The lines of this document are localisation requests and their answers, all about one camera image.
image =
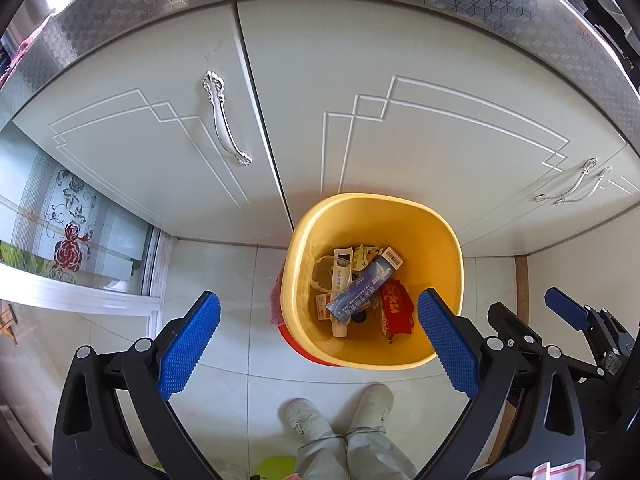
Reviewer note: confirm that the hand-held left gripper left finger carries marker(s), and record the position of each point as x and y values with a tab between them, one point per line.
190	345

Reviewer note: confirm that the pink cloth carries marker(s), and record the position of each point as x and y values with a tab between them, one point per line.
32	40

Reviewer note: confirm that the lime green plastic container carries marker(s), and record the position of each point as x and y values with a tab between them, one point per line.
275	467

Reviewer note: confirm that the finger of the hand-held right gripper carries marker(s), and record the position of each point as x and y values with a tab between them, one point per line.
567	307
515	327

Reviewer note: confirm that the white toothpaste tube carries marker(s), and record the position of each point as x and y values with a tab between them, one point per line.
341	330

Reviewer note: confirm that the grey trousers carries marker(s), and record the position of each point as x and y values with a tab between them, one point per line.
350	460

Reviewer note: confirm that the black object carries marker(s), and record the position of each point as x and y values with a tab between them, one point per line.
607	15

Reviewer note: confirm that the white shoe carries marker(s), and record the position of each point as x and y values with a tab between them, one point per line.
305	417
375	405

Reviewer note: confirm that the clear plastic container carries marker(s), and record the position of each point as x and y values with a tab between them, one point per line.
325	272

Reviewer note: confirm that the white printed packet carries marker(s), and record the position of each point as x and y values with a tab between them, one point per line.
344	267

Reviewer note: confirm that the small orange box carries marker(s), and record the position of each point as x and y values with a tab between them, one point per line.
321	307

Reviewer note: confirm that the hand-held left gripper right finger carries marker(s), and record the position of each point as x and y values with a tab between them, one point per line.
450	347

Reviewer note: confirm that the rose print glass door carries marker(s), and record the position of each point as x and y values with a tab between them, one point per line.
70	240

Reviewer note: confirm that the red snack wrapper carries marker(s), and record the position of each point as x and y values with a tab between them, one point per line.
397	310

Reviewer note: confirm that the yellow plastic trash bin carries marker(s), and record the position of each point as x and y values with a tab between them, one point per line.
440	240

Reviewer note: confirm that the white cabinet door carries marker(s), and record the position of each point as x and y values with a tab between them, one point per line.
620	187
125	150
425	160

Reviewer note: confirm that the blue white toothpaste box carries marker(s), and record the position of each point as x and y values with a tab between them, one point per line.
365	285

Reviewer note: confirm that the brown wooden trim strip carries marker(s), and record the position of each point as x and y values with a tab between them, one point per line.
521	285

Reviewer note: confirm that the red plastic bag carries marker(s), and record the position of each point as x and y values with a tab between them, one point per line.
276	300

